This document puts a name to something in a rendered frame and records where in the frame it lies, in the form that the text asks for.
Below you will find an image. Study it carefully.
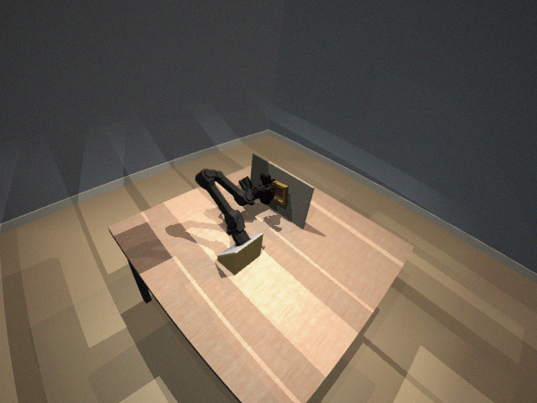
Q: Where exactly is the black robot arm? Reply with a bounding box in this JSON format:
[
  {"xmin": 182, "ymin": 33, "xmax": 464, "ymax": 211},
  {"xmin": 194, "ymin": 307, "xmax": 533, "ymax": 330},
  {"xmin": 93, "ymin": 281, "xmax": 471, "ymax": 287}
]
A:
[{"xmin": 196, "ymin": 169, "xmax": 274, "ymax": 246}]

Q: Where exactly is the gold picture frame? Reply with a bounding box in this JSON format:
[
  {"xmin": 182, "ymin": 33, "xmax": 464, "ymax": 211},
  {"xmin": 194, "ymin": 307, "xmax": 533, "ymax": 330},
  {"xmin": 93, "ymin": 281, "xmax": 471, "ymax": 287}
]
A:
[{"xmin": 267, "ymin": 181, "xmax": 288, "ymax": 206}]

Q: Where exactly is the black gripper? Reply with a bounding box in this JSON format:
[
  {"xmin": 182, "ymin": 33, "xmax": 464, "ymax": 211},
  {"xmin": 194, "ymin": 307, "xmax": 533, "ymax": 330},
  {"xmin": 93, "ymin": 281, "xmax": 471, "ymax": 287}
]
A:
[{"xmin": 253, "ymin": 172, "xmax": 276, "ymax": 205}]

